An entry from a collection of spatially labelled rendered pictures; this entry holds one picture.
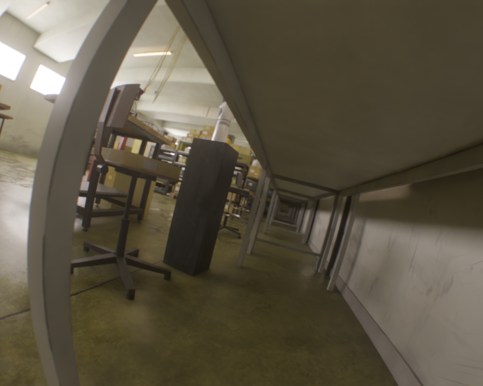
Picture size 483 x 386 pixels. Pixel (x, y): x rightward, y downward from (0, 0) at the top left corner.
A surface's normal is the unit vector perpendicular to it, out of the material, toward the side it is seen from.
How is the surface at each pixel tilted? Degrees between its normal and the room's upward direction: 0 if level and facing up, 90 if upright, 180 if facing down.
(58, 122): 90
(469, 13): 180
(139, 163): 90
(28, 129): 90
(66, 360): 90
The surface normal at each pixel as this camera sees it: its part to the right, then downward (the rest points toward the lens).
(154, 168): 0.84, 0.21
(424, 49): -0.25, 0.97
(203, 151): -0.30, -0.10
